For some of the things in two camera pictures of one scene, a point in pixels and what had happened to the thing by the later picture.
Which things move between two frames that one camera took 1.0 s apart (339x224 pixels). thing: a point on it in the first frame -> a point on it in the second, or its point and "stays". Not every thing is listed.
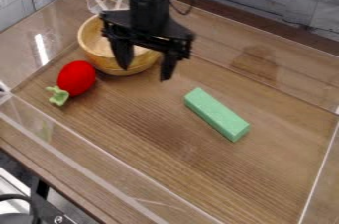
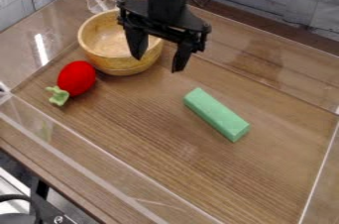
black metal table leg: [43, 188] stays
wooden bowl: [96, 47] stays
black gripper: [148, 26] -> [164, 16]
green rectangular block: [218, 114] stays
